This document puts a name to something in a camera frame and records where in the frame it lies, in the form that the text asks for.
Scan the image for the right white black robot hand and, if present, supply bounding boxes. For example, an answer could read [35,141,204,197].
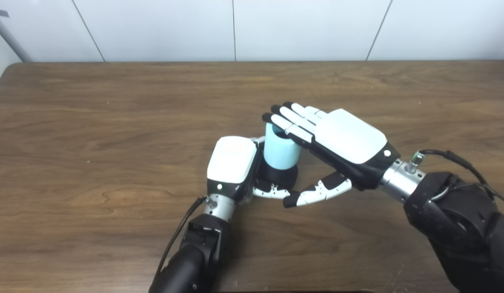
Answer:
[262,102,401,208]

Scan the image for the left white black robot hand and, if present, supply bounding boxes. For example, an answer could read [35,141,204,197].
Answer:
[206,136,293,204]

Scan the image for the black plastic cup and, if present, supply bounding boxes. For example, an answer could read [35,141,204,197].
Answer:
[256,162,298,191]

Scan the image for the light blue plastic cup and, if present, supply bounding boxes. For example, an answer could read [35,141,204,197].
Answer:
[263,123,301,171]

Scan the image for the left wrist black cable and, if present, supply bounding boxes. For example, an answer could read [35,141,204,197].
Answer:
[154,196,208,285]

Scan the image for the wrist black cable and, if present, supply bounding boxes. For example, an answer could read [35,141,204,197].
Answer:
[154,196,208,285]
[407,149,504,213]

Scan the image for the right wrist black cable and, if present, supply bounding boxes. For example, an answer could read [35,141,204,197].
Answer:
[407,149,504,213]

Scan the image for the grey wall corner trim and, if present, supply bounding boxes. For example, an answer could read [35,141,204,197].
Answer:
[0,12,33,62]

